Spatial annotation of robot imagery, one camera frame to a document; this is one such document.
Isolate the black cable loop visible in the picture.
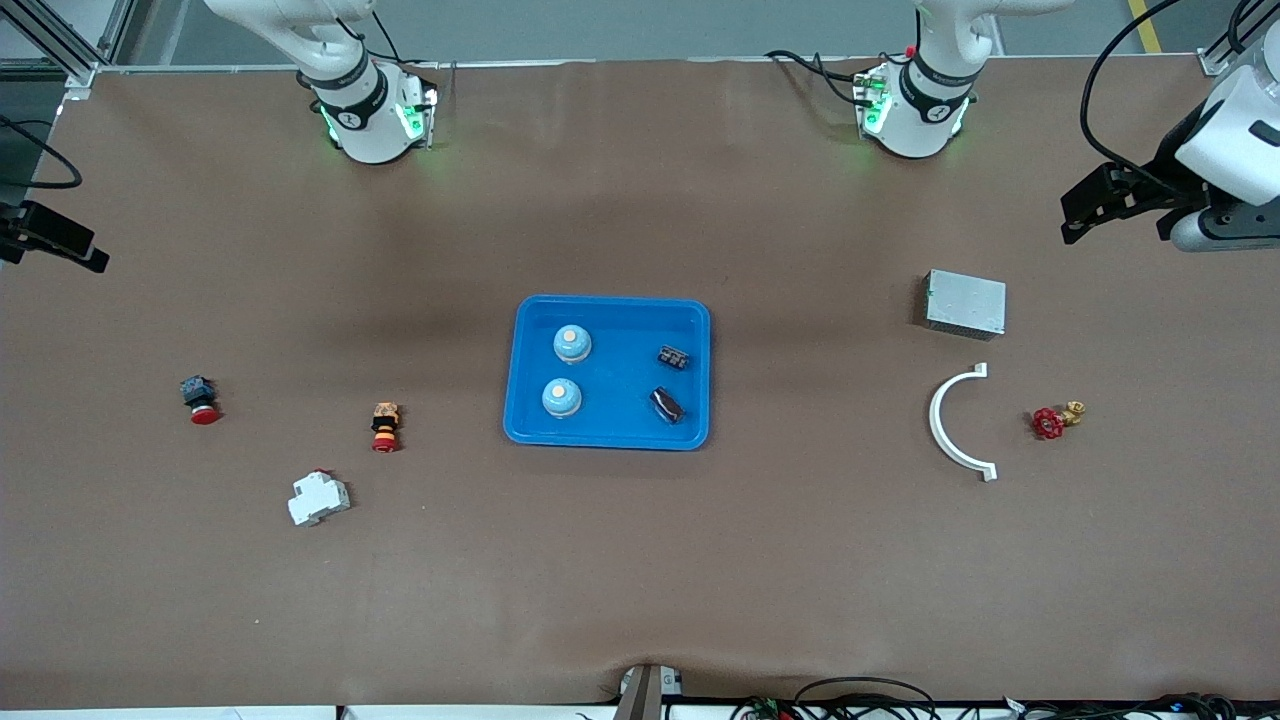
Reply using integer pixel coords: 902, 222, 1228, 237
793, 676, 938, 720

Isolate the white curved plastic bracket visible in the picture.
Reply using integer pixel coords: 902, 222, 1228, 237
928, 362, 999, 483

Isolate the grey metal box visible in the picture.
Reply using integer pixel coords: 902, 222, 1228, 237
922, 268, 1008, 342

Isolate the black arm base cable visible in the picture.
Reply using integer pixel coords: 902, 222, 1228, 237
764, 48, 873, 107
298, 8, 441, 101

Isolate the black cable bundle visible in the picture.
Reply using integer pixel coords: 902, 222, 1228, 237
1010, 692, 1280, 720

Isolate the blue plastic tray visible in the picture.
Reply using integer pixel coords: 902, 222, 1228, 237
503, 294, 712, 452

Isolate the aluminium frame profile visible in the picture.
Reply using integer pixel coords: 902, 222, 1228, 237
1198, 0, 1280, 79
0, 0, 137, 101

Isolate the white circuit breaker red lever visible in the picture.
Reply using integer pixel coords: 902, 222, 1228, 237
288, 468, 352, 528

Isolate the black right arm base cable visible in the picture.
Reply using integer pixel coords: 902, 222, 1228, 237
298, 8, 441, 101

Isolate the brown table mat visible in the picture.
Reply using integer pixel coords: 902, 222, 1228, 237
0, 55, 1280, 709

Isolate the grey metal camera mount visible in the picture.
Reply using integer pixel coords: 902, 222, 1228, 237
612, 663, 687, 720

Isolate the black left arm base cable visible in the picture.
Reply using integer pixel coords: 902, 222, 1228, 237
764, 48, 873, 107

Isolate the red emergency button black base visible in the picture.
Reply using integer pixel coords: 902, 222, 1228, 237
180, 375, 222, 426

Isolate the red handwheel brass valve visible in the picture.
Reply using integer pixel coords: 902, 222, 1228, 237
1031, 401, 1088, 442

